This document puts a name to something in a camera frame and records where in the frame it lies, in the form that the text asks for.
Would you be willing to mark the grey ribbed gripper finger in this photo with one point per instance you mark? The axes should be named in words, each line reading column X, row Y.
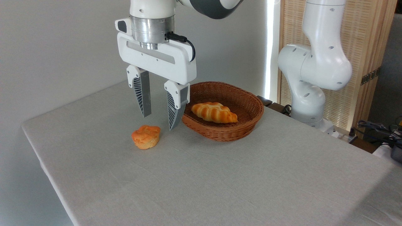
column 175, row 106
column 143, row 94

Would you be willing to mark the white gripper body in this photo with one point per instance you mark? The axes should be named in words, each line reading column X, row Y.
column 176, row 67

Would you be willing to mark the orange muffin bread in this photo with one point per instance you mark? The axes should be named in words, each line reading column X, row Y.
column 146, row 136

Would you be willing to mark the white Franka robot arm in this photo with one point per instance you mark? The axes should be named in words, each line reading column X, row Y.
column 317, row 62

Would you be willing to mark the golden croissant bread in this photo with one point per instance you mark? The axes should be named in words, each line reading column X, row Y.
column 213, row 112

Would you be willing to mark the brown woven wicker basket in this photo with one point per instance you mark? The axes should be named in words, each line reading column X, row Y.
column 241, row 103

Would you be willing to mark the grey tablecloth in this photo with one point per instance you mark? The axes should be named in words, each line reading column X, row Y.
column 188, row 182

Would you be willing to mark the dark brown furniture corner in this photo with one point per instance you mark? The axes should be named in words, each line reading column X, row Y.
column 264, row 101

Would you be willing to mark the black metal screen hinge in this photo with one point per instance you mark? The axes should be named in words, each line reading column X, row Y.
column 370, row 76

